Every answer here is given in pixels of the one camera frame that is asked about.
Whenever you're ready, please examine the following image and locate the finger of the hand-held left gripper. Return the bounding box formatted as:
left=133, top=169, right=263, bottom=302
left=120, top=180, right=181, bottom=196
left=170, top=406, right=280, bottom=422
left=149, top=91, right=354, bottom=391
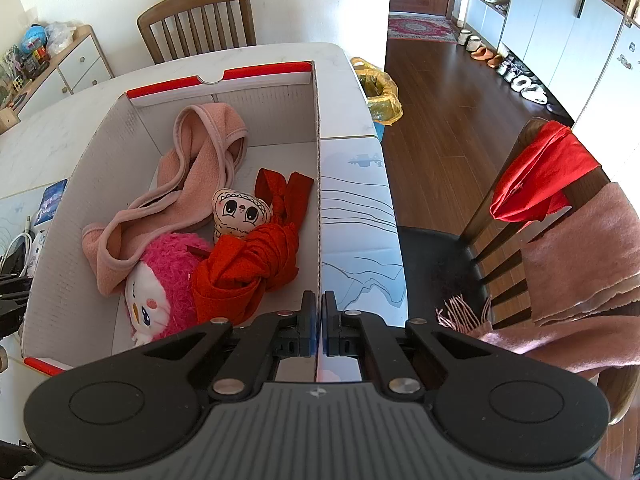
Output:
left=0, top=274, right=30, bottom=338

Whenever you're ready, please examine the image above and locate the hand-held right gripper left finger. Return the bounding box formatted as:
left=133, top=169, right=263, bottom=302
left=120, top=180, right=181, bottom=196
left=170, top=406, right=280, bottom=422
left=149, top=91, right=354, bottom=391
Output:
left=132, top=290, right=318, bottom=402

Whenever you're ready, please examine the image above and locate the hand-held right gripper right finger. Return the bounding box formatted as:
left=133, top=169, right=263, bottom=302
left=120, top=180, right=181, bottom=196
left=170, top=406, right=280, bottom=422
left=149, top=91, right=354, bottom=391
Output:
left=321, top=290, right=506, bottom=401

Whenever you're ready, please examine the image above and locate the black glove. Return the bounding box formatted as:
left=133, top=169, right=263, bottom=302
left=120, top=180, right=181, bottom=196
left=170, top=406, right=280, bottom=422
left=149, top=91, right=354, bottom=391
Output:
left=0, top=240, right=30, bottom=277

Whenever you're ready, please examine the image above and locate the red knotted scarf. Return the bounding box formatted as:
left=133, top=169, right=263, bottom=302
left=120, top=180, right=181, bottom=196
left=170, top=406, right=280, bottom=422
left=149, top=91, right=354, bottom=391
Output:
left=190, top=167, right=316, bottom=326

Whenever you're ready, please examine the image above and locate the cream fabric face doll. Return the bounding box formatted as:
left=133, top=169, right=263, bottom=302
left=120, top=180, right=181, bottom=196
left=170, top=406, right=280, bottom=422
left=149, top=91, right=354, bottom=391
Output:
left=211, top=188, right=273, bottom=246

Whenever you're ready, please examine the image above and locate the pink plush doll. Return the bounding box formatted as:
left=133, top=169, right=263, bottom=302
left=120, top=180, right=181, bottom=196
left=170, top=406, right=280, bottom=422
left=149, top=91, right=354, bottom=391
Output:
left=125, top=232, right=213, bottom=346

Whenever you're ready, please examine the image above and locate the pink fleece cloth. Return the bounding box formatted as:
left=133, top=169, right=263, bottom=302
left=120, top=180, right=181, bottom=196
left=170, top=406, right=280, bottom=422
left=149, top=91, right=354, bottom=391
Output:
left=81, top=102, right=249, bottom=297

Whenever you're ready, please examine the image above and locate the red cardboard box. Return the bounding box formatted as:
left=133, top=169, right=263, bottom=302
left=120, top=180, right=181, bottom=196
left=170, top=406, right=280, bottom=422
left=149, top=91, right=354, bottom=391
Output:
left=20, top=60, right=323, bottom=378

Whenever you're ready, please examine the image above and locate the blue booklet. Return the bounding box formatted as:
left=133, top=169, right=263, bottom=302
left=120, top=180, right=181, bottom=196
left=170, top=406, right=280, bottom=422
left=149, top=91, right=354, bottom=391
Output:
left=31, top=178, right=68, bottom=226

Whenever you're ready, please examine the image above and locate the wooden chair with black seat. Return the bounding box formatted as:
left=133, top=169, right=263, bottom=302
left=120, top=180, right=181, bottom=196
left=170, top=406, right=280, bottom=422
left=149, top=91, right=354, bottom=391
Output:
left=397, top=116, right=640, bottom=426

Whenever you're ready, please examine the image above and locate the wooden tray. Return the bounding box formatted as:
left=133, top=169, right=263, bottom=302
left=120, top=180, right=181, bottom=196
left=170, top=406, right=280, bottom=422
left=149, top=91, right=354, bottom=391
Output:
left=0, top=105, right=22, bottom=133

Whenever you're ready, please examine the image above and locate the yellow bag trash bin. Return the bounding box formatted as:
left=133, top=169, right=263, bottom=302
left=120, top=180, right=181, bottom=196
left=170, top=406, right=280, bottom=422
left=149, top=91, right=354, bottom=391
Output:
left=350, top=56, right=403, bottom=141

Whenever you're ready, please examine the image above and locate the red garment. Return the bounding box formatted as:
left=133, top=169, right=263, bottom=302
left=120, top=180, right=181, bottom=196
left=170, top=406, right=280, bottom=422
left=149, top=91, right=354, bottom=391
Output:
left=489, top=121, right=601, bottom=223

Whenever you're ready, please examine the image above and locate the white and wood sideboard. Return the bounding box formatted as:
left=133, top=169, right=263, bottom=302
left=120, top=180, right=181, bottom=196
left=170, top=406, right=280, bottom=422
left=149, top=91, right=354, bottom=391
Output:
left=0, top=24, right=115, bottom=133

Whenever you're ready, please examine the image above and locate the pink fringed scarf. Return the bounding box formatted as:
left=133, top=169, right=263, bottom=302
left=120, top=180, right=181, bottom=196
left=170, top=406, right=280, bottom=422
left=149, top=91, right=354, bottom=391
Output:
left=435, top=180, right=640, bottom=376

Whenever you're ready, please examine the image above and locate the blue round toy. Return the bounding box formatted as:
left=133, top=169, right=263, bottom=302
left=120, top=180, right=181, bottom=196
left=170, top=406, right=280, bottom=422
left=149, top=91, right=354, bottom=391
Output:
left=22, top=24, right=48, bottom=53

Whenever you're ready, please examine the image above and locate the clear plastic bag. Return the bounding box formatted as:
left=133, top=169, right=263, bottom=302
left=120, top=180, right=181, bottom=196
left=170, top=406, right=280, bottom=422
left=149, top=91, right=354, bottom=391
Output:
left=45, top=21, right=78, bottom=56

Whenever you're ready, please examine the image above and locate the row of shoes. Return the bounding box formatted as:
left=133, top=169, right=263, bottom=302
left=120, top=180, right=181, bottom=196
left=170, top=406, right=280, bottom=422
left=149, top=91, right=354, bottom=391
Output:
left=457, top=27, right=548, bottom=107

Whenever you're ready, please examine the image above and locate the red patterned rug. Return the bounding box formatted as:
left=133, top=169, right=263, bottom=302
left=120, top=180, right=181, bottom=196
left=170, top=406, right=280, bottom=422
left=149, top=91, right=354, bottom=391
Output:
left=387, top=14, right=458, bottom=43

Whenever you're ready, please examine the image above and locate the wooden slat-back chair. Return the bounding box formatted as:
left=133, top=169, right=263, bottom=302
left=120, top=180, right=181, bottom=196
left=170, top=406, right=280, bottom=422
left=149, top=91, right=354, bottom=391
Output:
left=136, top=0, right=257, bottom=65

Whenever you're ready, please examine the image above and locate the white wall cabinet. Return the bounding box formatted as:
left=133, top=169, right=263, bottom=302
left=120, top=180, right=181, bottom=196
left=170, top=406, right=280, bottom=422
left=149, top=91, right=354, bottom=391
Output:
left=457, top=0, right=640, bottom=133

